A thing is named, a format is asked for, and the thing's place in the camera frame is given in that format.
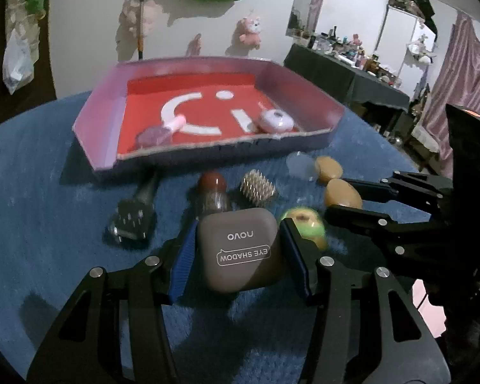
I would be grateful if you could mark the blue textured table cloth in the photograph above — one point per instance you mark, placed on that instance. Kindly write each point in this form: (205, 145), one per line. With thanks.
(53, 214)

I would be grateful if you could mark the pink nail polish bottle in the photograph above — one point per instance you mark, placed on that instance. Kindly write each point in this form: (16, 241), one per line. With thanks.
(155, 136)

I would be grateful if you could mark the green hooded capybara toy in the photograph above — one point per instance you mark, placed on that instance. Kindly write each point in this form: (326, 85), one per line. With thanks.
(309, 224)

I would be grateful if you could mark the pink curtain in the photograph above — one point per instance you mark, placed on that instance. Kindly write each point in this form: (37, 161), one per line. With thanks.
(457, 84)

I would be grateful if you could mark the white plastic bag hanging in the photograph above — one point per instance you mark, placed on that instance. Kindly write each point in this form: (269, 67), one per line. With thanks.
(17, 66)

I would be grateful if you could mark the pale pink plush on wall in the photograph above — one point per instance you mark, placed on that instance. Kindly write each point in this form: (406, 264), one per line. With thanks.
(129, 17)

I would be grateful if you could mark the grey eye shadow case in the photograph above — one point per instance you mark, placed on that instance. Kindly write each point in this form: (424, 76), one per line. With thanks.
(238, 249)

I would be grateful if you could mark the orange round makeup sponge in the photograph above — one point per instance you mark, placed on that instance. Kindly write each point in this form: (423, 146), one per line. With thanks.
(339, 192)

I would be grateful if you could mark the lilac round compact device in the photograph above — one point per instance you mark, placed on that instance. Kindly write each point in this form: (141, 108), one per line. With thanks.
(275, 120)

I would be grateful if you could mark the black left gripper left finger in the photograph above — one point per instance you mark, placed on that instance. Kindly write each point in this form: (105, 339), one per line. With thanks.
(83, 343)

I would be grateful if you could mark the pink cardboard tray red bottom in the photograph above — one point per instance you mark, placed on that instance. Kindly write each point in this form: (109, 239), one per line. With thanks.
(221, 99)

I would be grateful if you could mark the white cabinet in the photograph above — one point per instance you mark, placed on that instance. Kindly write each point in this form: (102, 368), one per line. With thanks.
(405, 47)

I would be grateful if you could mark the pink plush toy on wall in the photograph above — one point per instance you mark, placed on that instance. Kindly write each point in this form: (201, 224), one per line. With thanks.
(250, 32)

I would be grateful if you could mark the glitter bottle red round cap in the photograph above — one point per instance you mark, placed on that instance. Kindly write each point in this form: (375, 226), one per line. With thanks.
(212, 195)

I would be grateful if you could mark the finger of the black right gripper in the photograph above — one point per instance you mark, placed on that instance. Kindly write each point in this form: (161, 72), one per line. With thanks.
(418, 190)
(384, 231)

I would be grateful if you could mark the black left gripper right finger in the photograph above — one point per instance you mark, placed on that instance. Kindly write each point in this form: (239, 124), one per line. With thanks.
(366, 329)

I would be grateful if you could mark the orange tipped stick on wall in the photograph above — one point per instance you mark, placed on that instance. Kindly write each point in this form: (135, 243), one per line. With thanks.
(141, 30)

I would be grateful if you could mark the small pink hanging figure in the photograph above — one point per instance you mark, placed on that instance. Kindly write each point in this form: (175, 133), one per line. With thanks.
(194, 46)

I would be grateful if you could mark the black star nail polish bottle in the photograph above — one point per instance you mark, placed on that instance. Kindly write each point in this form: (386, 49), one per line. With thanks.
(133, 222)

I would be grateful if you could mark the dark cloth covered side table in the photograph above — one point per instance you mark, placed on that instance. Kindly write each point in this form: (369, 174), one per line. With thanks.
(346, 84)

